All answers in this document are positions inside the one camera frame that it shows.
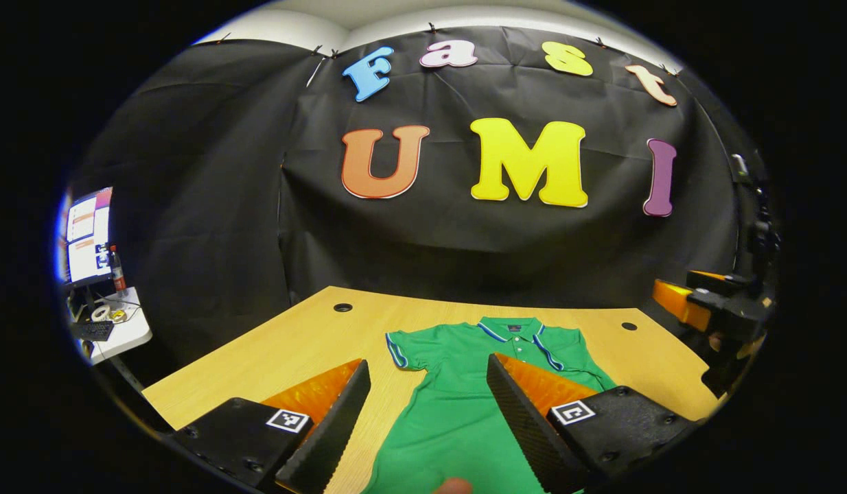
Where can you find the black backdrop cloth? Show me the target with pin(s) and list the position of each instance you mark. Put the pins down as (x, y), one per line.
(465, 254)

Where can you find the black camera stand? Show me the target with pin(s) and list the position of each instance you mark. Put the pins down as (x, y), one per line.
(763, 237)

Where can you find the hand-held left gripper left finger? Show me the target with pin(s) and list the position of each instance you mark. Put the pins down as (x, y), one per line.
(334, 425)

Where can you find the green T-shirt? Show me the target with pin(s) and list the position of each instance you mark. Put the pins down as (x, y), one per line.
(451, 418)

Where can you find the computer monitor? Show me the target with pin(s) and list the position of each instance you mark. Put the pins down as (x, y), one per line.
(88, 237)

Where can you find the white side table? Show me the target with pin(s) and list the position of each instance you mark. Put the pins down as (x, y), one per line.
(125, 336)

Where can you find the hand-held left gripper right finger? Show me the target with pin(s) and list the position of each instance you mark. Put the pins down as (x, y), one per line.
(526, 432)

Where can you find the black keyboard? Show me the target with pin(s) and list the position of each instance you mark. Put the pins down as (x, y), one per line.
(93, 331)

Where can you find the yellow tape roll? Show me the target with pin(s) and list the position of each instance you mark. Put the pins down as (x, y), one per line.
(119, 316)

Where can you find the red drink bottle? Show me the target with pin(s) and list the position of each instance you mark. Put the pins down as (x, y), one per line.
(117, 271)

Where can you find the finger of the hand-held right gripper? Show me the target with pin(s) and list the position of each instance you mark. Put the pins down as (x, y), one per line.
(677, 302)
(712, 280)

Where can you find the white tape roll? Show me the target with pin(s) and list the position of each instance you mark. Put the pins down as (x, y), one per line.
(101, 313)

